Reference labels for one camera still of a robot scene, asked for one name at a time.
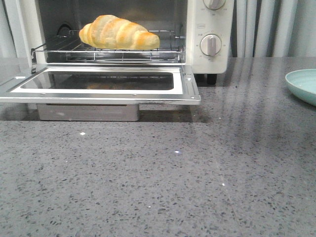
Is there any golden croissant bread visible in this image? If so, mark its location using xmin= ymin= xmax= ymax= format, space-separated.
xmin=79 ymin=15 xmax=160 ymax=50

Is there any white Toshiba toaster oven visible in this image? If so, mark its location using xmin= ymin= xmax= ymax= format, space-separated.
xmin=23 ymin=0 xmax=234 ymax=79

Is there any light green plate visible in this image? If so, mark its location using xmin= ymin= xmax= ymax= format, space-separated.
xmin=285 ymin=69 xmax=316 ymax=106

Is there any upper oven control knob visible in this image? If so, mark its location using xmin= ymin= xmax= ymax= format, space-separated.
xmin=203 ymin=0 xmax=226 ymax=10

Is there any lower oven control knob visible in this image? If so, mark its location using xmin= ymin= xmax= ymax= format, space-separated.
xmin=200 ymin=34 xmax=222 ymax=57

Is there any glass oven door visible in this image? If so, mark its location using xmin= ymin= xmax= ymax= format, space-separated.
xmin=0 ymin=64 xmax=201 ymax=105

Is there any metal oven door handle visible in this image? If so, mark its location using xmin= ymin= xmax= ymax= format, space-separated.
xmin=37 ymin=104 xmax=140 ymax=121

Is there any oven control knob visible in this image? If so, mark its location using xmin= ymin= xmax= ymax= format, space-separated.
xmin=200 ymin=34 xmax=222 ymax=57
xmin=203 ymin=0 xmax=226 ymax=10

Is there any black oven foot right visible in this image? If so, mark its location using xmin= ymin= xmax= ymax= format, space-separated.
xmin=206 ymin=74 xmax=217 ymax=86

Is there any metal wire oven rack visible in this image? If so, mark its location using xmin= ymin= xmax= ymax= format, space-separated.
xmin=31 ymin=30 xmax=185 ymax=63

